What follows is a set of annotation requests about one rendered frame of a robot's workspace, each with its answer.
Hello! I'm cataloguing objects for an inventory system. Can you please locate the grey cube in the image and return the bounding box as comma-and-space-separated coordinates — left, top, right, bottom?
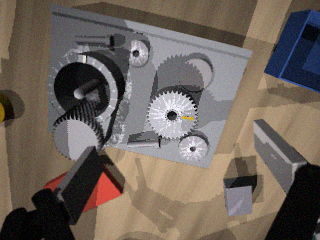
223, 176, 252, 216

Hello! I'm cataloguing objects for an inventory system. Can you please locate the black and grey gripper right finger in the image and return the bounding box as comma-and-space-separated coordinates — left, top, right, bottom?
253, 119, 320, 240

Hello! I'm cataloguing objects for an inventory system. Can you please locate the white toothed gear with yellow arrow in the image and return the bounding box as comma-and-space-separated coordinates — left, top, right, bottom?
146, 86, 198, 139

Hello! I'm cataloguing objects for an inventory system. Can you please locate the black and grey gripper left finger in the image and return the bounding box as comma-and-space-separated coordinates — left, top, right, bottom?
0, 145, 104, 240

